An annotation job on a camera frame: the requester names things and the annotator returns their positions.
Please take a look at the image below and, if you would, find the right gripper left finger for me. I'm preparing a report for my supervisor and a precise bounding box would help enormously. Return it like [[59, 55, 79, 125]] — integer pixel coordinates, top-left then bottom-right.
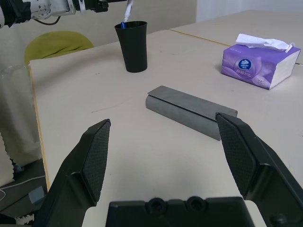
[[33, 119, 111, 227]]

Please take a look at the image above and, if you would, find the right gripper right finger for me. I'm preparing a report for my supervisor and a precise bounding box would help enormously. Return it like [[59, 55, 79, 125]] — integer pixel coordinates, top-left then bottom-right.
[[215, 113, 303, 227]]

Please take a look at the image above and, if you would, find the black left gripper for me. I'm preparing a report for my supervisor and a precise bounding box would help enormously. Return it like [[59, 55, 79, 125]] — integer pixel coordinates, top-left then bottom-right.
[[79, 0, 128, 14]]

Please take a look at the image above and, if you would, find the black cap whiteboard marker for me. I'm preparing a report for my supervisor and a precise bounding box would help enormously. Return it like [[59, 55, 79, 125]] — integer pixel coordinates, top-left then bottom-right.
[[124, 0, 135, 23]]

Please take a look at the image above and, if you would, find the grey glasses case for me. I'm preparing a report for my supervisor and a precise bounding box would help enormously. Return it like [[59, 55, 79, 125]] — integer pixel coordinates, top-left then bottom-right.
[[145, 85, 239, 142]]

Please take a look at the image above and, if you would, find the small grey floor box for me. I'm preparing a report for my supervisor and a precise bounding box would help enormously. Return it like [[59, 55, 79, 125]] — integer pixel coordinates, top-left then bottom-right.
[[28, 186, 45, 204]]

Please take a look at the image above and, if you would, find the black plastic cup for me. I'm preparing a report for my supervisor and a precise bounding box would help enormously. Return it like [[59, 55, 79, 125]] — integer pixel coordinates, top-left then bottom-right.
[[114, 20, 149, 73]]

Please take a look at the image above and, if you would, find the beige fabric sheet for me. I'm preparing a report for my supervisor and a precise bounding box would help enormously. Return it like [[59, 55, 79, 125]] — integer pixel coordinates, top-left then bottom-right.
[[0, 65, 44, 184]]

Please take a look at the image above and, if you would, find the purple tissue pack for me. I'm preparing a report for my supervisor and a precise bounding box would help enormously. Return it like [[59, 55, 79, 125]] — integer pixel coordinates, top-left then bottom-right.
[[221, 33, 302, 90]]

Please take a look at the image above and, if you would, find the thin white floor cable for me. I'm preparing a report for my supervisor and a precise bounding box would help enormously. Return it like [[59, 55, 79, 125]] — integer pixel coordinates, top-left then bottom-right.
[[0, 174, 47, 201]]

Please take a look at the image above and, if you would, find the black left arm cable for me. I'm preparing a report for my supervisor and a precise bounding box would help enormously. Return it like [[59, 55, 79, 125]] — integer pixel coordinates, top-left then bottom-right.
[[35, 16, 60, 26]]

